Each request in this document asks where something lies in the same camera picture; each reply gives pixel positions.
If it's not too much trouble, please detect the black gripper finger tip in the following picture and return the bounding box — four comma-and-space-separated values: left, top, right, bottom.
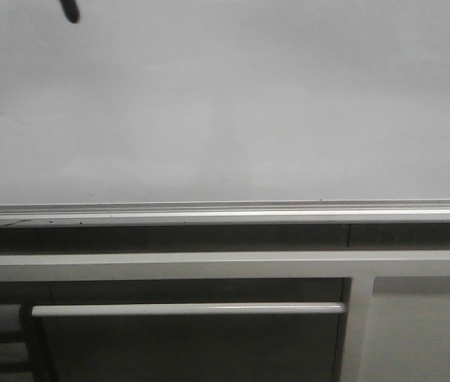
60, 0, 80, 23

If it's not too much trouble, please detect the white whiteboard surface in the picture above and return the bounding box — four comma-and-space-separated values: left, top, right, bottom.
0, 1, 450, 205

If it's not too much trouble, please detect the white horizontal round bar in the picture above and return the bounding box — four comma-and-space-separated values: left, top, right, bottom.
32, 302, 347, 318

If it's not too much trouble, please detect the aluminium whiteboard tray rail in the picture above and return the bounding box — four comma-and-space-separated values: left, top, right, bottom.
0, 199, 450, 228

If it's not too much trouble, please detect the white metal stand frame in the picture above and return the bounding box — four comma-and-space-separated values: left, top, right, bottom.
0, 251, 450, 381

